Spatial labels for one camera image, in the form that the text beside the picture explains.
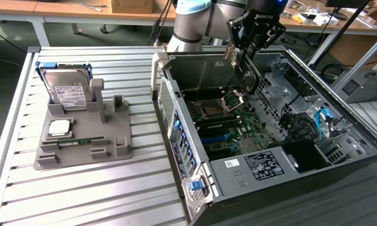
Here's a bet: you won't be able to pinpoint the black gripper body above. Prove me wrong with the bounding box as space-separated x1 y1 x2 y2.
243 0 287 29

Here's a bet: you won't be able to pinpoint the black graphics card metal bracket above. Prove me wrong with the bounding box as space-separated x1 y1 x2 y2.
223 41 261 95

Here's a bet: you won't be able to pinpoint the white small box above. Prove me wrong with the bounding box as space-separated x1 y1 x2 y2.
312 15 340 26

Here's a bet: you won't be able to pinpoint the black tripod pole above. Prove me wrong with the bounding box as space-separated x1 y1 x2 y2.
308 0 373 69

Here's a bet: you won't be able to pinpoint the black monitor with stand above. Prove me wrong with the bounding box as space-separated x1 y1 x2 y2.
325 0 371 21

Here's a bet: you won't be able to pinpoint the metal drive cage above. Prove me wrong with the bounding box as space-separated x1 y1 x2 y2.
255 58 321 113

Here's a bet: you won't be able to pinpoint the metal socket cover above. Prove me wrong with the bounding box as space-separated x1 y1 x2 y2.
221 89 247 113

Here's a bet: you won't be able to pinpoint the CPU socket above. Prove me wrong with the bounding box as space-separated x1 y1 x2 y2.
199 98 233 118

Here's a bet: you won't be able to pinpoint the open grey PC case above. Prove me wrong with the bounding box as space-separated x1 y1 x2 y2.
151 46 377 226

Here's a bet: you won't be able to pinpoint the brown cardboard box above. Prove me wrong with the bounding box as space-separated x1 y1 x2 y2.
111 0 155 14

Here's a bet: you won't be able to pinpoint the black RAM stick in slot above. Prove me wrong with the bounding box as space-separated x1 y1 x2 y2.
196 119 243 131

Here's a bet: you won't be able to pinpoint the green motherboard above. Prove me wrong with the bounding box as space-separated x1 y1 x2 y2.
184 88 277 161

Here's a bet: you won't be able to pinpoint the grey chipset heatsink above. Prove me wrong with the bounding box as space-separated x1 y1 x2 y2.
239 138 261 153

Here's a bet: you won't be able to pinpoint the metal disk bay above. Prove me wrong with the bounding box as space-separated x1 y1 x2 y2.
313 131 377 167

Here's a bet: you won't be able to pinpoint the grey power supply unit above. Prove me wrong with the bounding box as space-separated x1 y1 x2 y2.
209 145 300 197

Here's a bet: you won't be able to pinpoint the hard disk in blue caddy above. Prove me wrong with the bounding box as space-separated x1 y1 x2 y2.
35 60 97 111

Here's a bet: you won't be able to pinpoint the grey parts rack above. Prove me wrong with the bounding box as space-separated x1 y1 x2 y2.
33 78 135 170

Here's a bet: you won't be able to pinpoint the blue case latch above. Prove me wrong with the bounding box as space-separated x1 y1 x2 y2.
188 180 204 192

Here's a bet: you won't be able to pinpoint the green RAM stick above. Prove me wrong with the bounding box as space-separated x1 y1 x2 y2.
56 137 104 145

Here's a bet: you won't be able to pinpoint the silver CPU chip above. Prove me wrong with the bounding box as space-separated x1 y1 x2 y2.
48 120 73 137

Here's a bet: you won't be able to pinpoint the wooden desk white legs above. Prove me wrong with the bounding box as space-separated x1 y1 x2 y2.
0 0 377 48

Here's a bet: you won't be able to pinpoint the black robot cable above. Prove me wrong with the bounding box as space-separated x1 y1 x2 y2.
145 0 177 45

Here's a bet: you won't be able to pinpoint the aluminium profile frame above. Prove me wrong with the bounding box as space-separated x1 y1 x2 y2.
307 39 377 78

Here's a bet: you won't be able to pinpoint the blue data wire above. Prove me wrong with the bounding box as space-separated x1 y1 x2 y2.
313 107 336 139

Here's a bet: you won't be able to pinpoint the black wire bundle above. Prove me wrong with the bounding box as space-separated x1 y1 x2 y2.
277 112 319 142

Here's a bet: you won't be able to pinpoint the white cable on desk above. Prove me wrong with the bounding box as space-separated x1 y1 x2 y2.
76 0 109 12

